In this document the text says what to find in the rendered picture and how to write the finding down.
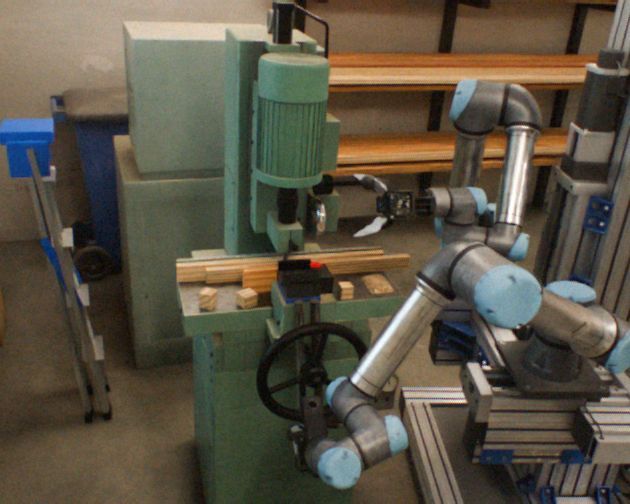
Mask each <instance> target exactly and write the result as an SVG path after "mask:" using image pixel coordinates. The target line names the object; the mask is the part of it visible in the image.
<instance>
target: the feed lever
mask: <svg viewBox="0 0 630 504"><path fill-rule="evenodd" d="M360 185H362V186H363V188H365V189H371V188H373V186H375V185H376V180H375V178H373V177H372V175H369V174H367V175H364V177H363V178H362V180H354V181H338V182H333V178H332V175H331V174H322V180H321V182H320V183H318V184H316V185H314V186H312V188H313V192H314V195H315V196H320V195H331V194H332V192H333V187H335V186H360Z"/></svg>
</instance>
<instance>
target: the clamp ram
mask: <svg viewBox="0 0 630 504"><path fill-rule="evenodd" d="M311 263H312V261H311V259H310V258H307V259H292V261H278V272H277V281H279V271H282V270H284V271H292V270H306V269H311V266H310V264H311Z"/></svg>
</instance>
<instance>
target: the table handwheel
mask: <svg viewBox="0 0 630 504"><path fill-rule="evenodd" d="M315 334H321V337H320V341H319V346H318V349H317V352H316V355H315V357H314V354H313V352H312V350H311V348H310V346H309V345H304V348H305V349H304V350H305V351H304V352H305V353H304V355H303V357H302V359H301V363H302V366H301V369H300V372H301V374H300V375H298V376H296V378H294V379H290V380H288V381H286V382H283V383H281V384H278V385H276V386H272V387H270V388H268V383H267V378H268V372H269V369H270V366H271V364H272V362H273V361H274V358H276V357H277V356H278V354H279V353H280V352H281V351H282V350H283V349H285V348H286V347H287V346H288V345H290V344H292V342H294V341H296V340H298V339H300V338H303V337H306V336H310V335H315ZM329 334H332V335H336V336H339V337H342V338H344V339H346V340H348V341H349V342H350V344H351V345H352V346H353V347H354V349H355V351H356V353H357V356H359V362H360V361H361V358H362V357H363V356H364V354H365V353H366V351H367V350H368V349H367V347H366V345H365V342H364V341H363V339H362V338H361V337H360V336H359V335H357V334H356V333H355V332H354V331H352V330H350V329H349V328H347V326H345V325H342V324H338V323H333V322H313V323H307V324H303V325H300V326H297V328H295V329H293V330H290V331H288V332H286V333H285V334H283V335H282V336H280V337H279V338H278V339H277V340H276V341H274V342H273V344H272V345H271V346H270V347H269V348H268V349H267V351H266V352H265V353H264V355H263V357H262V359H261V362H260V364H259V367H257V371H256V380H255V381H256V390H257V394H259V397H260V399H261V401H262V402H263V404H264V405H265V406H266V407H267V408H268V409H269V411H270V412H271V413H273V414H274V415H277V416H279V417H281V418H284V419H287V420H292V421H302V416H301V413H302V412H301V411H298V409H292V408H288V407H285V406H283V405H281V404H280V403H278V402H277V401H276V400H274V399H273V398H272V396H271V395H272V394H274V392H278V391H280V390H282V389H285V388H287V387H290V386H293V385H296V384H299V383H301V382H304V383H305V385H306V386H309V387H311V388H317V387H320V386H321V385H323V384H324V385H327V386H329V385H330V384H331V383H332V381H331V380H330V379H328V372H327V370H326V368H324V366H323V364H322V362H321V358H322V355H323V351H324V347H326V344H327V340H328V336H329ZM323 413H325V418H326V417H329V416H331V415H334V413H333V412H332V409H331V406H330V404H328V405H326V406H323Z"/></svg>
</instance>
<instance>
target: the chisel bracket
mask: <svg viewBox="0 0 630 504"><path fill-rule="evenodd" d="M267 233H268V235H269V237H270V239H271V241H272V244H273V246H274V248H276V250H277V252H278V253H285V252H301V251H302V244H303V242H302V238H303V229H302V226H301V224H300V223H299V221H298V220H297V218H296V222H294V223H289V224H286V223H281V222H279V221H278V211H268V213H267ZM289 239H292V240H293V241H294V244H297V245H298V246H299V249H298V250H297V251H293V250H292V245H290V244H289V242H288V240H289Z"/></svg>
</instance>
